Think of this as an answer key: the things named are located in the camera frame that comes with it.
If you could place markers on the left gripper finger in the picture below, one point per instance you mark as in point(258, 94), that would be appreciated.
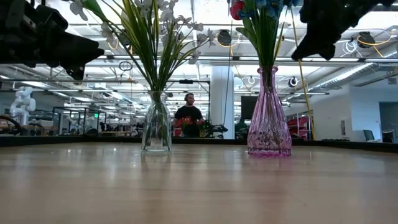
point(88, 52)

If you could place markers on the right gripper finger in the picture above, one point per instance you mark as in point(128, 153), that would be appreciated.
point(320, 46)

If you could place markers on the white artificial tulip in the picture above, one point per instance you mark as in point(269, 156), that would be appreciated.
point(77, 9)

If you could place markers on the small-bloom blue flower bunch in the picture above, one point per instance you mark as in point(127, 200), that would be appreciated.
point(267, 40)

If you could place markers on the pink glass vase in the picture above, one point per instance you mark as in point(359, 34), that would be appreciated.
point(269, 124)

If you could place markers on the clear glass vase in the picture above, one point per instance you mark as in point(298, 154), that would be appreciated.
point(149, 133)

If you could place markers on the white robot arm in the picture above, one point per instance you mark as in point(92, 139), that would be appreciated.
point(23, 102)

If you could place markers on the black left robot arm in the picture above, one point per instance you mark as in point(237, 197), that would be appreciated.
point(15, 29)

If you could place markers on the long light bar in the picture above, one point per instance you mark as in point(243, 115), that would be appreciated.
point(342, 59)

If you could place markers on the black monitor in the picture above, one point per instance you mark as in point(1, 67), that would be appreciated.
point(248, 107)

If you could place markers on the dark office chair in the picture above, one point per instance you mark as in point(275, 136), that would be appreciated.
point(369, 135)

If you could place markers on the person's black headphones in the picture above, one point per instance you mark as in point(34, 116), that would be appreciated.
point(186, 97)

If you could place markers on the person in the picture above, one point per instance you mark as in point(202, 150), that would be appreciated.
point(188, 115)

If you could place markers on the black workstation frame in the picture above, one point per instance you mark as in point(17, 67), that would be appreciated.
point(186, 81)

